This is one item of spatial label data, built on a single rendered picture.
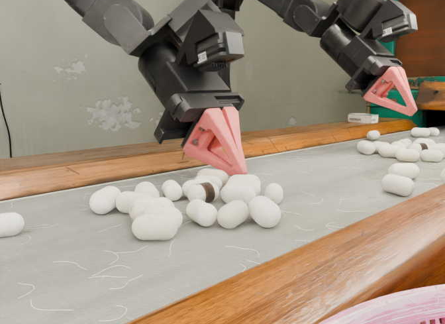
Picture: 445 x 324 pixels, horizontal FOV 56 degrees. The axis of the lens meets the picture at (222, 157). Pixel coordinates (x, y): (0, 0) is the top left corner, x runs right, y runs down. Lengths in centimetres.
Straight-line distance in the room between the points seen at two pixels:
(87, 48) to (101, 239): 233
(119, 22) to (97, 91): 211
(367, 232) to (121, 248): 16
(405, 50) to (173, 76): 87
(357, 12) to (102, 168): 48
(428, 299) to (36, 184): 39
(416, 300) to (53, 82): 241
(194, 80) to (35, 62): 204
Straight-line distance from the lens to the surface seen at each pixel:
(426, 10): 124
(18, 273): 29
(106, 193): 38
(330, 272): 21
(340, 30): 78
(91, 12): 55
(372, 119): 103
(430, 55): 122
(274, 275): 20
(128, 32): 53
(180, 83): 47
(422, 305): 19
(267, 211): 33
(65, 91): 254
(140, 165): 54
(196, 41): 47
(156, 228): 30
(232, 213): 32
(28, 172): 49
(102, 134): 266
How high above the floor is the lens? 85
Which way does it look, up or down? 10 degrees down
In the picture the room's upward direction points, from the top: straight up
